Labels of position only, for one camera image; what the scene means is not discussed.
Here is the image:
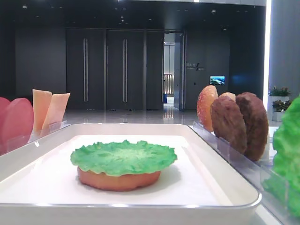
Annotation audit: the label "silver metal tray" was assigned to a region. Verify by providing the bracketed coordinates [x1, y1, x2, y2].
[0, 124, 262, 225]

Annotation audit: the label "clear rail strip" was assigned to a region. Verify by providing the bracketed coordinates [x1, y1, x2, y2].
[3, 120, 68, 154]
[192, 121, 300, 225]

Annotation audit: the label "bun bottom on tray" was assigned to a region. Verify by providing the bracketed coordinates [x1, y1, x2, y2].
[77, 167, 161, 192]

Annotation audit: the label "clear right rail strip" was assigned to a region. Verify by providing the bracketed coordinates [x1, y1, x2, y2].
[192, 121, 300, 225]

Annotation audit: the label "brown meat patty rear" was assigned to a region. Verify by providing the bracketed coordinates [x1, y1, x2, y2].
[236, 92, 269, 162]

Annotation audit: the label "red tomato slice inner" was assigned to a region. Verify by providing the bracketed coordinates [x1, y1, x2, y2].
[2, 98, 34, 147]

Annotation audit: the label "sesame bun top outer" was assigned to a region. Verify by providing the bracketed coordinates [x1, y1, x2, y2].
[196, 85, 218, 132]

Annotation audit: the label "potted plants in white planter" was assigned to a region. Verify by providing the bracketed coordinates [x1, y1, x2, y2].
[267, 86, 291, 120]

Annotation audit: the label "green lettuce leaf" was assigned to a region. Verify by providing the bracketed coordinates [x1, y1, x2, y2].
[70, 140, 178, 176]
[262, 97, 300, 218]

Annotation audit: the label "wall screen display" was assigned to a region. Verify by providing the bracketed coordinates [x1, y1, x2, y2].
[210, 76, 225, 85]

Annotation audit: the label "sesame bun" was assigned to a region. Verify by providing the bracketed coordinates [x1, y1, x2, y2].
[196, 85, 218, 132]
[219, 92, 236, 102]

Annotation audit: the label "red tomato slice outer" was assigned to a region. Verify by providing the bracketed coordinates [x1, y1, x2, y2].
[0, 97, 10, 155]

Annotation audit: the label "orange cheese slice inner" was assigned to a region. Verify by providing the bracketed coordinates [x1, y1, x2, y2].
[41, 93, 70, 136]

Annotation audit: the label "clear left rail strip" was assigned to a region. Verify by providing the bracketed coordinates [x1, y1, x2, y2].
[3, 120, 68, 154]

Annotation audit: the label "orange cheese slice outer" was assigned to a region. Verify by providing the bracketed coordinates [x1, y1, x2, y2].
[32, 89, 52, 134]

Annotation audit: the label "brown meat patty front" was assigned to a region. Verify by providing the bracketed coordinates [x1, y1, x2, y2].
[210, 96, 247, 154]

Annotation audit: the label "red tomato slice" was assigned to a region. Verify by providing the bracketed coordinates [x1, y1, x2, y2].
[0, 97, 10, 155]
[2, 98, 34, 147]

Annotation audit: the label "dark double doors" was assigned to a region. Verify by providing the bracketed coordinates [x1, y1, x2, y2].
[66, 29, 164, 110]

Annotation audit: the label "green lettuce leaf in holder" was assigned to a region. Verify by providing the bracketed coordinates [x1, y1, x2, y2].
[262, 97, 300, 218]

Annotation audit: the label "sesame bun top inner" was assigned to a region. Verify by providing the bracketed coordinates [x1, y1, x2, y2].
[219, 92, 236, 102]

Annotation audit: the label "orange cheese slice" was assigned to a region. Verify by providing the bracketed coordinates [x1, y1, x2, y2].
[41, 93, 70, 136]
[32, 89, 52, 134]

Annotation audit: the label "brown meat patty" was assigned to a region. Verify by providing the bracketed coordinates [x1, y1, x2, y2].
[210, 96, 247, 154]
[236, 92, 269, 162]

